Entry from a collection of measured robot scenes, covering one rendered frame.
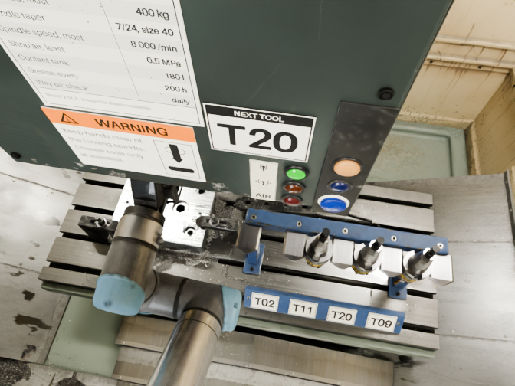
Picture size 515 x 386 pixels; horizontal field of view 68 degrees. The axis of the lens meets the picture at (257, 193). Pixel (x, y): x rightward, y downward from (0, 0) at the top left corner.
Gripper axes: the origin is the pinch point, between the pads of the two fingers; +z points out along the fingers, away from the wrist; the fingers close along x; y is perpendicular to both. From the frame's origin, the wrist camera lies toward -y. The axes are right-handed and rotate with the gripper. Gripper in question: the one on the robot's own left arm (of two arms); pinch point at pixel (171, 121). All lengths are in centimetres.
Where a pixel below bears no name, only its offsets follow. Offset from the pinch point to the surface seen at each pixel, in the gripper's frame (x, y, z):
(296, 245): 27.5, 25.6, -11.8
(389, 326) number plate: 57, 54, -21
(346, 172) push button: 29.4, -26.7, -22.0
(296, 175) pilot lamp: 24.7, -24.6, -21.9
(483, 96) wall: 98, 67, 80
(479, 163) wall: 101, 80, 56
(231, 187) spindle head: 17.2, -18.4, -21.3
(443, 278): 61, 26, -14
